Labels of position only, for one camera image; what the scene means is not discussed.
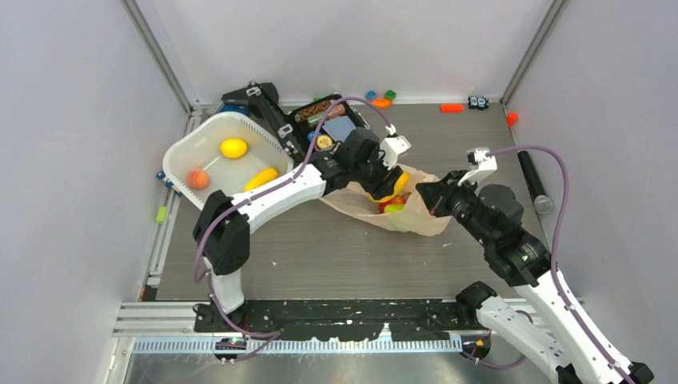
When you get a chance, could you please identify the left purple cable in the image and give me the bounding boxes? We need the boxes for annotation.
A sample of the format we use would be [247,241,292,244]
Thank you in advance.
[193,96,396,364]

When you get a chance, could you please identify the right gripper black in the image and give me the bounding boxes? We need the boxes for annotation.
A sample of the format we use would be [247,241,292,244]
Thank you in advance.
[415,169,494,246]

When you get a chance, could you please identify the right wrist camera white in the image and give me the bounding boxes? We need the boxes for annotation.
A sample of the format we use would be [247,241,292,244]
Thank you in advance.
[457,147,498,186]

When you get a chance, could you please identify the orange block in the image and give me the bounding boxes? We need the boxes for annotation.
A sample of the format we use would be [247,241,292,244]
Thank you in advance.
[440,103,465,114]

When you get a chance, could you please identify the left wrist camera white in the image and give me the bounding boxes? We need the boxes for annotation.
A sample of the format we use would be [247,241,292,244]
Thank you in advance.
[379,124,412,170]

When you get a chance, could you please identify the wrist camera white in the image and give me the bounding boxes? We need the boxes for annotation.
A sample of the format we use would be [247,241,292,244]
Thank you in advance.
[379,124,412,170]
[457,147,498,186]

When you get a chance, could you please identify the orange corner piece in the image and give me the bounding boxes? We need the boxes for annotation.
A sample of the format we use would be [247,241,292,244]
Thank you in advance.
[506,113,518,128]

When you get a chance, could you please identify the small toy car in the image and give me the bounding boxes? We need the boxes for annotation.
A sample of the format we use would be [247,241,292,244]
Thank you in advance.
[467,95,491,110]

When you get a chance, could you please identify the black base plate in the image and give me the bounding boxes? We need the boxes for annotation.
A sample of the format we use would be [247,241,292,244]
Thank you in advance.
[193,298,490,342]

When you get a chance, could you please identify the green clip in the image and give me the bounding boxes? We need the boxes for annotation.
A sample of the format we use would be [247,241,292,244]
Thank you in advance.
[155,206,167,224]

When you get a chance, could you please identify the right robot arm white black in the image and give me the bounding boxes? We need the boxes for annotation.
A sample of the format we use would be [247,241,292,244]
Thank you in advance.
[416,171,655,383]

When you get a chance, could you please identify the yellow fake lemon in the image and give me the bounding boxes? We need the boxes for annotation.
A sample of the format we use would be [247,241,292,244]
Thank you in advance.
[219,138,249,159]

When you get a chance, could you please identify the black poker chip case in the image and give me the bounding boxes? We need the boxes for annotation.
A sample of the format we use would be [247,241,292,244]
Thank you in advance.
[221,81,383,170]

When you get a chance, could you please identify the orange fake peach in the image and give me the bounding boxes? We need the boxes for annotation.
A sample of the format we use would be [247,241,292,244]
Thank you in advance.
[185,168,210,190]

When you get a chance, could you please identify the white plastic basin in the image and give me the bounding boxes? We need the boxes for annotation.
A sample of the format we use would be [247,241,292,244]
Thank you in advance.
[162,112,293,210]

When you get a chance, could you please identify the translucent plastic bag banana print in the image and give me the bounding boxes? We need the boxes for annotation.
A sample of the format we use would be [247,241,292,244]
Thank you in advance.
[321,165,450,237]

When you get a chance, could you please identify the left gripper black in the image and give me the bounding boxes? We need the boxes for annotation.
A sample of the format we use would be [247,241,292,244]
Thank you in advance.
[350,143,401,198]

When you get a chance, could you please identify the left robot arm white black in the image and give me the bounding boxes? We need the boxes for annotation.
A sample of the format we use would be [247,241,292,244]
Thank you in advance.
[193,126,411,331]

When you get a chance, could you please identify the yellow fake mango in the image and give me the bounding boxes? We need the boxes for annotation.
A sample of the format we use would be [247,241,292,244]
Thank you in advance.
[368,171,410,203]

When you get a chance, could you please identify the black microphone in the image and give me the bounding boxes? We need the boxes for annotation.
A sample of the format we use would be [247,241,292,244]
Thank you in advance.
[517,150,554,215]

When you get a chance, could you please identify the green fake pear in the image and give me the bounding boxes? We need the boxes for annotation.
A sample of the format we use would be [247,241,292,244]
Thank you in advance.
[382,203,405,214]

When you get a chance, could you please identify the yellow fake banana piece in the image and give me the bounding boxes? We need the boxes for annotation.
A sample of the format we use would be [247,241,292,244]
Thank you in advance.
[243,167,279,192]

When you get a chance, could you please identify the red fake apple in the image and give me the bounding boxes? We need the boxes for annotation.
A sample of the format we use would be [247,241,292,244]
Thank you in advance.
[379,196,407,214]

